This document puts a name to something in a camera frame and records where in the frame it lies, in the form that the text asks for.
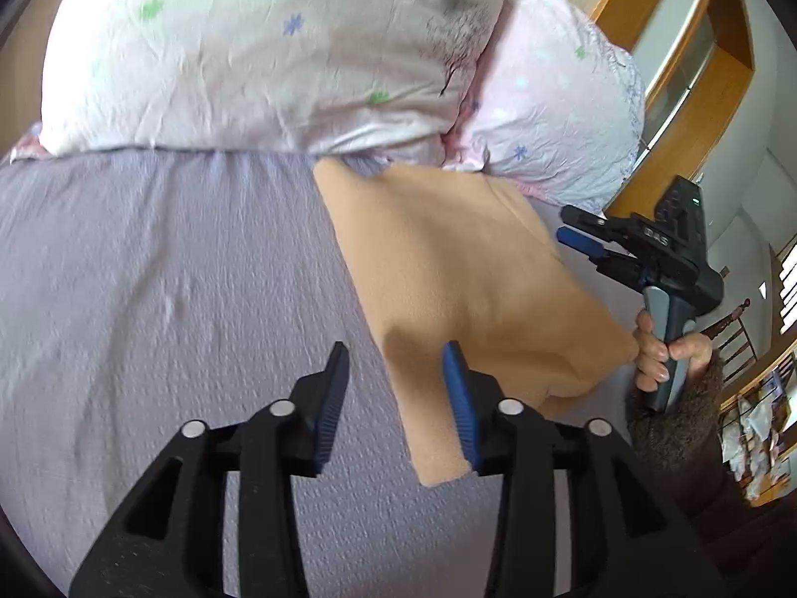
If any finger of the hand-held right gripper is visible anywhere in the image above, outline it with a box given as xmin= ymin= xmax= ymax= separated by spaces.
xmin=555 ymin=228 xmax=646 ymax=291
xmin=559 ymin=205 xmax=635 ymax=243

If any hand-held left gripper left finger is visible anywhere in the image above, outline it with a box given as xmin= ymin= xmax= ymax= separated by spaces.
xmin=68 ymin=341 xmax=351 ymax=598

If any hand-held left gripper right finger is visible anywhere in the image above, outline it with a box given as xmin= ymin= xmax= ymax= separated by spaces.
xmin=441 ymin=340 xmax=726 ymax=598

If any peach small cloth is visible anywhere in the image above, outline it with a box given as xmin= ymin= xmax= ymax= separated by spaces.
xmin=312 ymin=158 xmax=638 ymax=488

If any person's right forearm brown sleeve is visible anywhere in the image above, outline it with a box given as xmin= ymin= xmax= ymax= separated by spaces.
xmin=624 ymin=349 xmax=797 ymax=598

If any person's right hand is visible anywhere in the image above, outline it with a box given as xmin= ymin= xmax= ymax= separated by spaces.
xmin=631 ymin=310 xmax=714 ymax=391

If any dark wooden chair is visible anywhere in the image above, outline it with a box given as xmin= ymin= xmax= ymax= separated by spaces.
xmin=702 ymin=298 xmax=758 ymax=390

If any pink floral pillow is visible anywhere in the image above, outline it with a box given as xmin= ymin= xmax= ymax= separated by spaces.
xmin=438 ymin=0 xmax=647 ymax=214

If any wooden cabinet with glass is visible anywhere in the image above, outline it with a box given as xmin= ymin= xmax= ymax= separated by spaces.
xmin=590 ymin=0 xmax=758 ymax=216

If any rack with hanging laundry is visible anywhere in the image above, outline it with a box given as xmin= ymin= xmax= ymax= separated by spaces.
xmin=717 ymin=349 xmax=797 ymax=507

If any lavender bed sheet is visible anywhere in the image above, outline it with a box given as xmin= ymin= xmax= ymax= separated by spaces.
xmin=0 ymin=131 xmax=631 ymax=598

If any white floral quilt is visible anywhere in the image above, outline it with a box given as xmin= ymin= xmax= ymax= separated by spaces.
xmin=38 ymin=0 xmax=507 ymax=158

